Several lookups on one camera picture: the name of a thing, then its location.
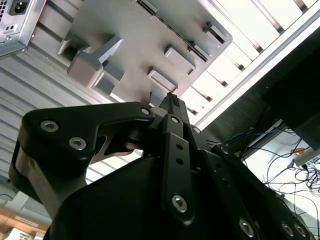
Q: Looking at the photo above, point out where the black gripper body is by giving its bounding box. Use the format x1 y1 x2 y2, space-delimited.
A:
44 154 243 240

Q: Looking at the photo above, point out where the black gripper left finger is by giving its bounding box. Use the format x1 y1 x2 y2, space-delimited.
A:
8 91 198 228

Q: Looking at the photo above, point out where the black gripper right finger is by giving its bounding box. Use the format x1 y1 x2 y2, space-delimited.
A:
175 95 313 240

